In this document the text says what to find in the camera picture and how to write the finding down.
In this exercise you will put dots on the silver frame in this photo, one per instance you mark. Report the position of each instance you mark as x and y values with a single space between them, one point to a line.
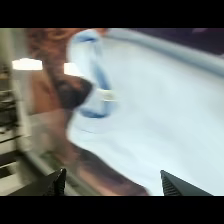
20 133

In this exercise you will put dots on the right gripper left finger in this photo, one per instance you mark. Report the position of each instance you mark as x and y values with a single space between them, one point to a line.
53 185

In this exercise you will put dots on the light blue shirt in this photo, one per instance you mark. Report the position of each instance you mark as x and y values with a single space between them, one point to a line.
160 126

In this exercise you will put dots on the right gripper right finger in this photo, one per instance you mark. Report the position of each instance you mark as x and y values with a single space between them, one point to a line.
176 186

